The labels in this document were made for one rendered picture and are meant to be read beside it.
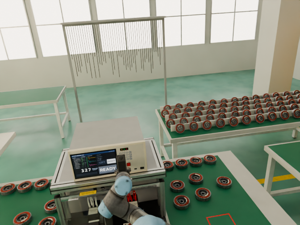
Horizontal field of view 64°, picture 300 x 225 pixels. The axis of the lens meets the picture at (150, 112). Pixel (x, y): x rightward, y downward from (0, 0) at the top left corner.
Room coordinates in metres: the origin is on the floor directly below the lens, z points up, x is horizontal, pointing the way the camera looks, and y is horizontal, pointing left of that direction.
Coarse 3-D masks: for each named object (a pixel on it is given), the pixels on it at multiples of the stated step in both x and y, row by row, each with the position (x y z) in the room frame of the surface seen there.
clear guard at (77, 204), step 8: (72, 192) 1.11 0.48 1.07; (96, 192) 1.10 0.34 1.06; (104, 192) 1.10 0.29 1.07; (72, 200) 1.05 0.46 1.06; (80, 200) 1.04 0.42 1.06; (88, 200) 1.04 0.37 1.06; (96, 200) 1.03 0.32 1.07; (72, 208) 0.99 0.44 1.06; (80, 208) 0.98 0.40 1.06; (88, 208) 0.98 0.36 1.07; (96, 208) 0.98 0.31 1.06; (72, 216) 0.93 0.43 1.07; (80, 216) 0.93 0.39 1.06; (88, 216) 0.93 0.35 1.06; (96, 216) 0.93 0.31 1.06; (64, 224) 0.90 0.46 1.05; (72, 224) 0.90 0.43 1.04; (104, 224) 0.91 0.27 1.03; (112, 224) 0.91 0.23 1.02
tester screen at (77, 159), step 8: (96, 152) 1.17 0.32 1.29; (104, 152) 1.17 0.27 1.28; (112, 152) 1.18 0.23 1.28; (72, 160) 1.15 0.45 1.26; (80, 160) 1.16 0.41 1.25; (88, 160) 1.16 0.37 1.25; (96, 160) 1.17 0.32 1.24; (80, 168) 1.15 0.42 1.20; (96, 168) 1.17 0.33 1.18; (80, 176) 1.15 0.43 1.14
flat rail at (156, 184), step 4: (140, 184) 1.17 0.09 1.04; (144, 184) 1.17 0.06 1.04; (148, 184) 1.17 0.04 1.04; (152, 184) 1.17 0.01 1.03; (156, 184) 1.18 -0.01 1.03; (132, 188) 1.16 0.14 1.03; (136, 188) 1.16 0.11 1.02; (140, 188) 1.16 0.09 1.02; (144, 188) 1.17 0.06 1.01; (60, 196) 1.11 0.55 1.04; (64, 196) 1.11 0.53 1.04; (68, 196) 1.11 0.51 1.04; (64, 200) 1.10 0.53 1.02
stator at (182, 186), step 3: (174, 180) 1.51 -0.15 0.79; (177, 180) 1.50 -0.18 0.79; (171, 183) 1.47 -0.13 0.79; (174, 183) 1.49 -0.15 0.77; (177, 183) 1.49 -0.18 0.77; (180, 183) 1.48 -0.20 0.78; (183, 183) 1.46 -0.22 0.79; (171, 186) 1.44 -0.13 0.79; (174, 186) 1.47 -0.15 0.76; (177, 186) 1.45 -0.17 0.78; (180, 186) 1.46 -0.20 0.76; (183, 186) 1.44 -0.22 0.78; (171, 189) 1.43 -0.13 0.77; (174, 189) 1.41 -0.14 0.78; (177, 189) 1.41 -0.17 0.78; (180, 189) 1.41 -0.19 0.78; (183, 189) 1.43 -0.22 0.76; (177, 192) 1.41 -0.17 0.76
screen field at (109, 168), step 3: (111, 165) 1.18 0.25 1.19; (114, 165) 1.18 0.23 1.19; (99, 168) 1.17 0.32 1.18; (102, 168) 1.17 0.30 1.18; (105, 168) 1.17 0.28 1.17; (108, 168) 1.18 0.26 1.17; (111, 168) 1.18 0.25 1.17; (114, 168) 1.18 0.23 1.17; (99, 171) 1.17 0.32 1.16; (102, 171) 1.17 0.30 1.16; (105, 171) 1.17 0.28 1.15; (108, 171) 1.18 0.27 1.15; (111, 171) 1.18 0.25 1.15
